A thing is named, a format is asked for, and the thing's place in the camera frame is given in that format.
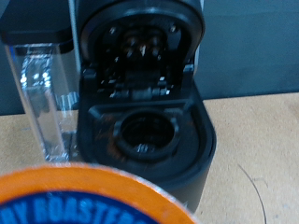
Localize clear water tank black lid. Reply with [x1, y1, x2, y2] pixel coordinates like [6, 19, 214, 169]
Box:
[0, 18, 80, 163]

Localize orange blue coffee pod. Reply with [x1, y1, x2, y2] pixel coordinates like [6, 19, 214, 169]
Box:
[0, 162, 200, 224]

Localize black keurig coffee machine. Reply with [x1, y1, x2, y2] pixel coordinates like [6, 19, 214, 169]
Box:
[76, 66, 218, 214]

